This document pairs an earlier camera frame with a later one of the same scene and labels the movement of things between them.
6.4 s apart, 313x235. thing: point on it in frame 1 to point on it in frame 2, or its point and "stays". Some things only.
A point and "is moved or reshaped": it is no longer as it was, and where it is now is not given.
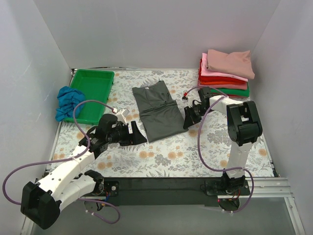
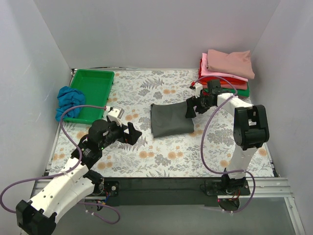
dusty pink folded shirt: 239,63 stays
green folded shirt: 233,92 stays
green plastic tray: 96,84 stays
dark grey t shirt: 161,114 is moved or reshaped
